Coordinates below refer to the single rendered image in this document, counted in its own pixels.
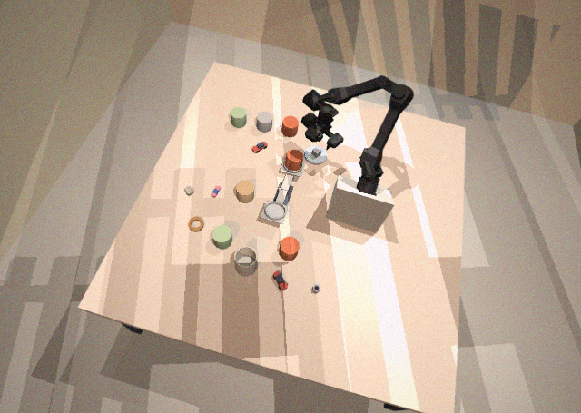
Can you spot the red toy car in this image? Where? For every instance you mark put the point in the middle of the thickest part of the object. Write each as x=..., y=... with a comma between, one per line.
x=281, y=282
x=259, y=146

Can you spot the green cylinder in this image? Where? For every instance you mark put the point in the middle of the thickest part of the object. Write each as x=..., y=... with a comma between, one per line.
x=221, y=236
x=238, y=116

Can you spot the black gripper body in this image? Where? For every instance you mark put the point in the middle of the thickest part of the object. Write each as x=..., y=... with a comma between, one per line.
x=335, y=139

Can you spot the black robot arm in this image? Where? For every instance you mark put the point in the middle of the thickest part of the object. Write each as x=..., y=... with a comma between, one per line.
x=401, y=96

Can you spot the pink and blue eraser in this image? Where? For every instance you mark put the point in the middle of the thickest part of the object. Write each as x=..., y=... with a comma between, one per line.
x=215, y=191

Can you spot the orange flat ring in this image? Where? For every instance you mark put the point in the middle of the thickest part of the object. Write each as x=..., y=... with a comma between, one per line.
x=196, y=219

